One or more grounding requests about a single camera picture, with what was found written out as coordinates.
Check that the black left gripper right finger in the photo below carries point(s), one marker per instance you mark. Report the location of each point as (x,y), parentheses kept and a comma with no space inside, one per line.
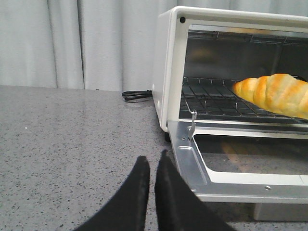
(177,207)

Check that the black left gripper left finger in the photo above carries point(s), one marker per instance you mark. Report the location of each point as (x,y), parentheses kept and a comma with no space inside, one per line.
(126,210)

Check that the glass oven door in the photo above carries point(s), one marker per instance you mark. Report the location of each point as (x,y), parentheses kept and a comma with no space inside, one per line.
(265,167)

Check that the golden bread roll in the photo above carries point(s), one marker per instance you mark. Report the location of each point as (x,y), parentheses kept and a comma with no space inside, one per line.
(279,93)

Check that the white Toshiba toaster oven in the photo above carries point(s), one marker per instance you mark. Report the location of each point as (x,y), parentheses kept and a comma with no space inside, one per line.
(224,44)

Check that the grey pleated curtain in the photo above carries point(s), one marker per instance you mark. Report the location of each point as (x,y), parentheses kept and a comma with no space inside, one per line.
(95,44)

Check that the chrome wire oven rack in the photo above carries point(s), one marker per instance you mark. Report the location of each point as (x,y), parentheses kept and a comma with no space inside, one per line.
(213,99)

